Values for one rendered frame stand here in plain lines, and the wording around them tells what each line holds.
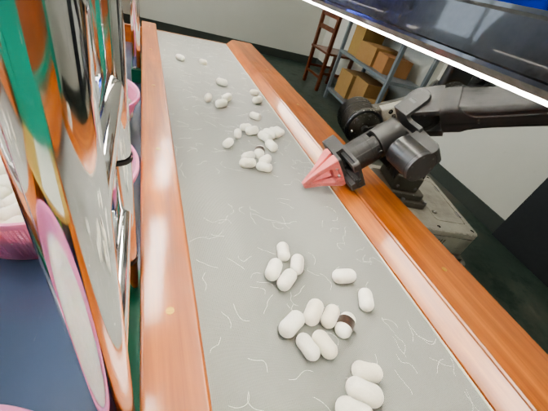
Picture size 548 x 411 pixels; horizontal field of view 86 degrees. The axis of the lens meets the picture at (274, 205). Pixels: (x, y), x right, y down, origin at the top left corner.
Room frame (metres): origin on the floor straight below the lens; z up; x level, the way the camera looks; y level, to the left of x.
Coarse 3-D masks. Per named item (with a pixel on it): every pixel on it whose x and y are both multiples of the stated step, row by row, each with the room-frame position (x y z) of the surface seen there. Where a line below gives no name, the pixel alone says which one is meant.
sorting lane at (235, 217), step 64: (192, 64) 1.02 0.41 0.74; (192, 128) 0.59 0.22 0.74; (192, 192) 0.37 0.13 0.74; (256, 192) 0.43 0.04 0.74; (320, 192) 0.49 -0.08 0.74; (192, 256) 0.25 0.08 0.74; (256, 256) 0.28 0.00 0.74; (320, 256) 0.32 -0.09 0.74; (256, 320) 0.19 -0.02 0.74; (384, 320) 0.24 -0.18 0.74; (256, 384) 0.12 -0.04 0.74; (320, 384) 0.14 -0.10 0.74; (384, 384) 0.16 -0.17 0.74; (448, 384) 0.19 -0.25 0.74
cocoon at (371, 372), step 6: (360, 360) 0.17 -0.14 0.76; (354, 366) 0.16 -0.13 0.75; (360, 366) 0.16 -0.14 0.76; (366, 366) 0.17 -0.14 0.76; (372, 366) 0.17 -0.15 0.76; (378, 366) 0.17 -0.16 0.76; (354, 372) 0.16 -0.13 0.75; (360, 372) 0.16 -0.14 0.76; (366, 372) 0.16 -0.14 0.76; (372, 372) 0.16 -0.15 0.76; (378, 372) 0.16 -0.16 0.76; (366, 378) 0.16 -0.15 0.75; (372, 378) 0.16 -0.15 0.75; (378, 378) 0.16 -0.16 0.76
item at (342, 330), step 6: (342, 312) 0.23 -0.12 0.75; (348, 312) 0.22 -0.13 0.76; (354, 318) 0.22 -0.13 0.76; (336, 324) 0.21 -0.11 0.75; (342, 324) 0.21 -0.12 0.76; (336, 330) 0.20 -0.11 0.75; (342, 330) 0.20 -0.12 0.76; (348, 330) 0.20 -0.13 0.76; (342, 336) 0.20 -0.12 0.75; (348, 336) 0.20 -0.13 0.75
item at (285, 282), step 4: (288, 268) 0.26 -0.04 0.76; (284, 272) 0.26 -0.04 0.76; (288, 272) 0.26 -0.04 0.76; (292, 272) 0.26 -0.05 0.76; (280, 276) 0.25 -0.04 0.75; (284, 276) 0.25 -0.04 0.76; (288, 276) 0.25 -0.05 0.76; (292, 276) 0.25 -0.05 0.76; (296, 276) 0.26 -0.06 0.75; (280, 280) 0.24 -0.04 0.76; (284, 280) 0.24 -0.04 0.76; (288, 280) 0.24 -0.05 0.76; (292, 280) 0.25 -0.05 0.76; (280, 284) 0.24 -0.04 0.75; (284, 284) 0.24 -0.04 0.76; (288, 284) 0.24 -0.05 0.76; (292, 284) 0.24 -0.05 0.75; (280, 288) 0.24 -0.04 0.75; (284, 288) 0.24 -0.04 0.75; (288, 288) 0.24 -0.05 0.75
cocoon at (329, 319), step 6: (330, 306) 0.23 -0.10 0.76; (336, 306) 0.23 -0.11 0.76; (324, 312) 0.22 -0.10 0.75; (330, 312) 0.22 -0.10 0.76; (336, 312) 0.22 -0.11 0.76; (324, 318) 0.21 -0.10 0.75; (330, 318) 0.21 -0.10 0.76; (336, 318) 0.21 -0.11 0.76; (324, 324) 0.20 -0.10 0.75; (330, 324) 0.20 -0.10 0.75
